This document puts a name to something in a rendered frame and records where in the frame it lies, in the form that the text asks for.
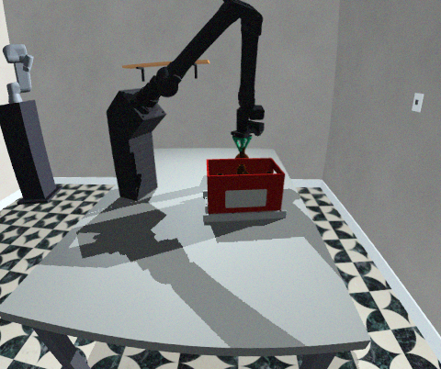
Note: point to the red crate with dividers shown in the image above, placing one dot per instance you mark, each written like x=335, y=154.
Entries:
x=234, y=193

